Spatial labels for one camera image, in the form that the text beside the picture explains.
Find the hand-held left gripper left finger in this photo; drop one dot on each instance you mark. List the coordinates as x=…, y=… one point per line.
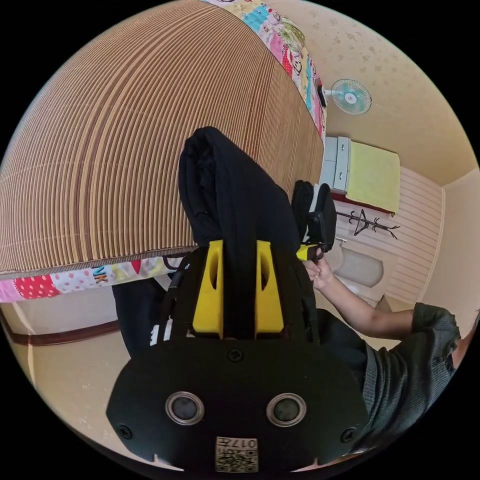
x=204, y=300

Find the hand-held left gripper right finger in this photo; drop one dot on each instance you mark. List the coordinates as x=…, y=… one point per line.
x=270, y=307

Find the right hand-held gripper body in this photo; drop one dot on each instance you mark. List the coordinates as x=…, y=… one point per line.
x=325, y=228

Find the black pants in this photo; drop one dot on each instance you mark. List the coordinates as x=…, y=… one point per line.
x=232, y=187

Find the person's right forearm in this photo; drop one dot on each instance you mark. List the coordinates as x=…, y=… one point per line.
x=360, y=307

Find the person's right hand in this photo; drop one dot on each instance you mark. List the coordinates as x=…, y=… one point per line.
x=321, y=273

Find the black coat rack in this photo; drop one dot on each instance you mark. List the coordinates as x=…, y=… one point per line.
x=365, y=224

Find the grey cupboard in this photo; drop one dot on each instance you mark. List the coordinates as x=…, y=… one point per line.
x=334, y=165

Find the yellow-green cloth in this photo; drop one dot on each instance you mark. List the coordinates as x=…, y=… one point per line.
x=375, y=176

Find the person's body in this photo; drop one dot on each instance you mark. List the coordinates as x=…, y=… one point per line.
x=408, y=375

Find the bed with woven mat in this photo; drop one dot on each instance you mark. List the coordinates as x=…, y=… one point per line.
x=112, y=150

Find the white wall fan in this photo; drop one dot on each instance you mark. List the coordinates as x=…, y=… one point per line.
x=351, y=96

